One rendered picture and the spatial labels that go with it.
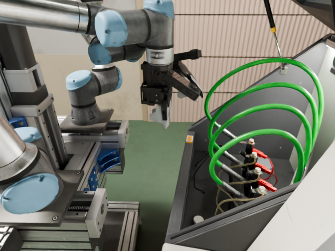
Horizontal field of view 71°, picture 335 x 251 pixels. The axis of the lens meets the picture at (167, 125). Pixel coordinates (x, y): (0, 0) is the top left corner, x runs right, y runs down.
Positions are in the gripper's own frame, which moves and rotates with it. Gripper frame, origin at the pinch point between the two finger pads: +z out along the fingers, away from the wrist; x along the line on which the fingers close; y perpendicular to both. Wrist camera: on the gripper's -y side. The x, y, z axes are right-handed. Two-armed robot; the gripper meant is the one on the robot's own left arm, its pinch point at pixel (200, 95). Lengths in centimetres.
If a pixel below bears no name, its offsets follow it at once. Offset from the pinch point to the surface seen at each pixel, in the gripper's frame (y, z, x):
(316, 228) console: -15, 30, 39
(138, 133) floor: 145, -9, -167
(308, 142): -20.4, 27.6, 9.8
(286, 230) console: -8.9, 33.2, 33.7
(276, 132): -16.6, 17.8, 21.3
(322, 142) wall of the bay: -23, 42, -22
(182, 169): 26.2, 20.9, -5.2
